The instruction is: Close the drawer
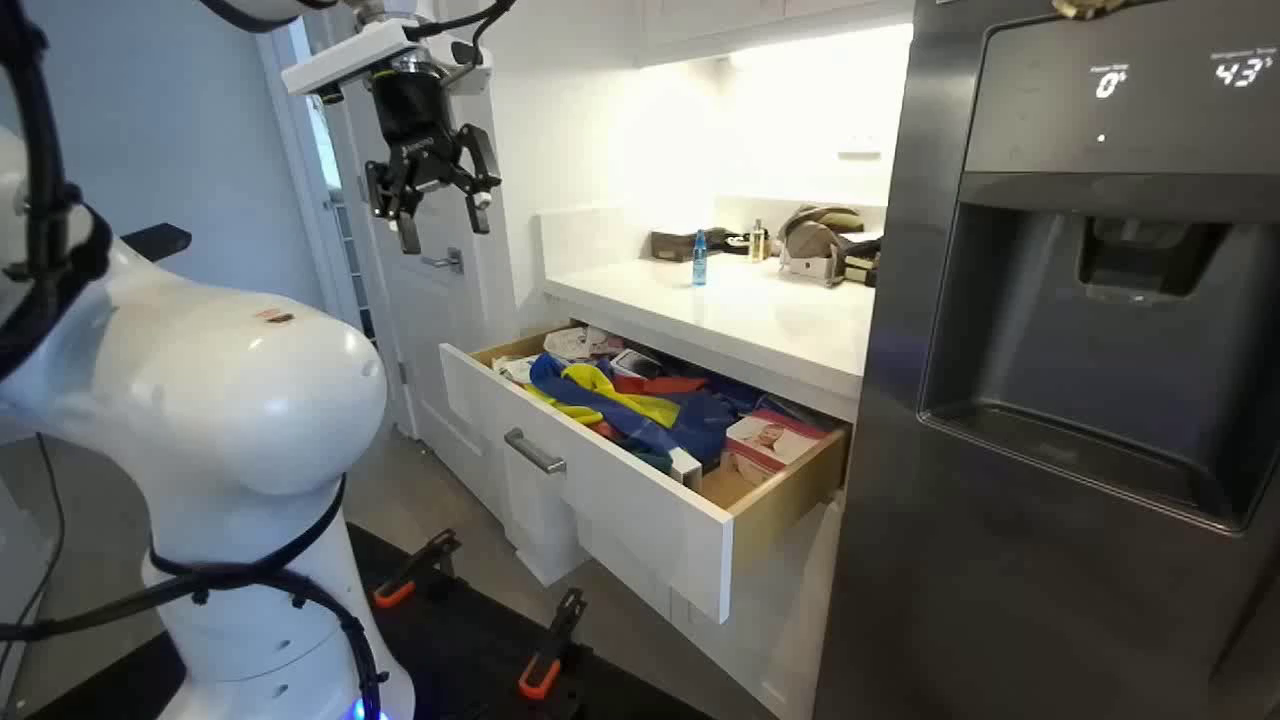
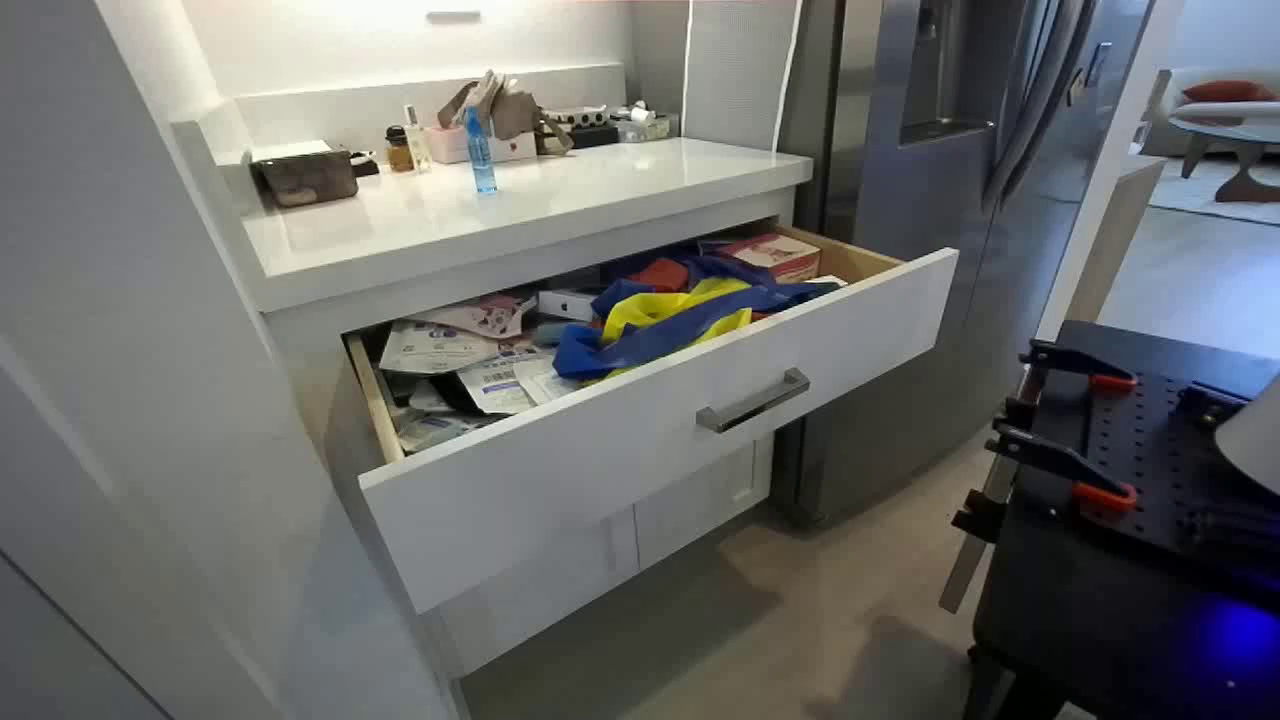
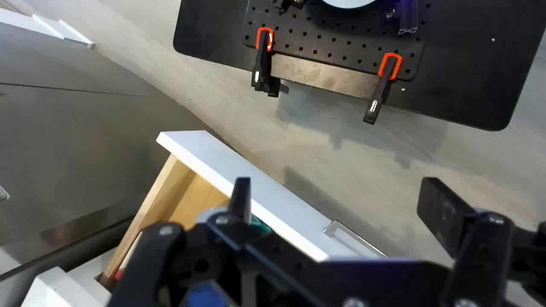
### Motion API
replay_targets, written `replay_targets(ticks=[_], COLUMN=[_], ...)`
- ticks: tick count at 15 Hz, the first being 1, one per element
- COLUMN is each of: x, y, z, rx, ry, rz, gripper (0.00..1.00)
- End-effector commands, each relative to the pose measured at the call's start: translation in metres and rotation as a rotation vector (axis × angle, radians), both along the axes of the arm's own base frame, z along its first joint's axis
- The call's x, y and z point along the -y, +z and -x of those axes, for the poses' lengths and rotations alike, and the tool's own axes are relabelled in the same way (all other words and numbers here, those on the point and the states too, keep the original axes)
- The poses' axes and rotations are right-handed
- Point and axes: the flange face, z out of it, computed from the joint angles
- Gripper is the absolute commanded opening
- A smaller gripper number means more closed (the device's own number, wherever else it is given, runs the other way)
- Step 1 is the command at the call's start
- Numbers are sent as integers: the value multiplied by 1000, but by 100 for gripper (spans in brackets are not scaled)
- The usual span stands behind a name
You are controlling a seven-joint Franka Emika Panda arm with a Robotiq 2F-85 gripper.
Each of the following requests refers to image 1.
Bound silver drawer handle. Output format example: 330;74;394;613
503;428;568;477

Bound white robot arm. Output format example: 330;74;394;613
0;0;423;720

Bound black clamp orange tip far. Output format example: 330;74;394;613
371;527;461;613

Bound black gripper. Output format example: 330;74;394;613
369;68;501;256

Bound colourful bags in drawer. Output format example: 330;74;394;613
528;350;765;482

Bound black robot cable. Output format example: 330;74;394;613
0;472;394;720

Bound blue water bottle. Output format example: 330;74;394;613
693;226;713;287

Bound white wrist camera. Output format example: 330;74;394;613
282;16;416;96

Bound red white box in drawer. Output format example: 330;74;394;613
725;413;823;479

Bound dark basket on counter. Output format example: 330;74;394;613
640;226;733;258

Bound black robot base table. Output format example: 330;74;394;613
28;527;710;720

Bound black clamp orange tip near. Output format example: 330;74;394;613
515;586;588;704

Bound stainless steel refrigerator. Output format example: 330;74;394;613
815;0;1280;720

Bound black clamp orange tip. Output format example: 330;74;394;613
371;527;461;613
515;586;588;704

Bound brown bag on counter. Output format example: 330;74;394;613
782;205;886;287

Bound white kitchen drawer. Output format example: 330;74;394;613
439;337;849;623

